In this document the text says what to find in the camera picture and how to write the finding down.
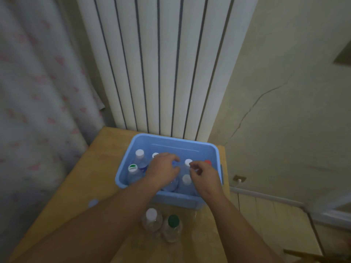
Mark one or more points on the white ribbed radiator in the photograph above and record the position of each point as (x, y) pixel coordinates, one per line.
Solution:
(164, 65)

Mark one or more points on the white door frame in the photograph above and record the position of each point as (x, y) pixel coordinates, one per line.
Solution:
(331, 217)

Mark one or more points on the person's right forearm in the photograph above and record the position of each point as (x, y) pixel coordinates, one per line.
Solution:
(241, 235)

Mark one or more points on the person's right hand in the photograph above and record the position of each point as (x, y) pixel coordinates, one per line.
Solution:
(209, 183)

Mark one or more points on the wooden table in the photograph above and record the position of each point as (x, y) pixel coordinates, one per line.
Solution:
(82, 175)

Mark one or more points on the pink heart print curtain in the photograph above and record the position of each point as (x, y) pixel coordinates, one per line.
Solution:
(33, 106)

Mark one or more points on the grey wall plate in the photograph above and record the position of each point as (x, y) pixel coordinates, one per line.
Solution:
(344, 56)

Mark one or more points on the green cap bottle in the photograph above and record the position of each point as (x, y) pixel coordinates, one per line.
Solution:
(173, 221)

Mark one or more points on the red cap bottle front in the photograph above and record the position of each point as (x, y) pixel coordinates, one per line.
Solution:
(208, 162)

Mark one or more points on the person's left hand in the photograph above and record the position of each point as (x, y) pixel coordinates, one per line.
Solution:
(161, 172)

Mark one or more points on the person's left forearm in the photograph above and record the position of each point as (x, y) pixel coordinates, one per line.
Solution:
(87, 230)

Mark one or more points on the white baseboard strip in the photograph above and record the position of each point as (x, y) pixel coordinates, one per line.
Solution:
(266, 196)

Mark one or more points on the white cap red label bottle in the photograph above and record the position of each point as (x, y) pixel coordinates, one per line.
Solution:
(188, 162)

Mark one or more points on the blue plastic bin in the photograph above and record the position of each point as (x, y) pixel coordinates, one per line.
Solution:
(192, 147)

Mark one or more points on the small blue cap bottle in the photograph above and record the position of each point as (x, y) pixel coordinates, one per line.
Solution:
(93, 203)

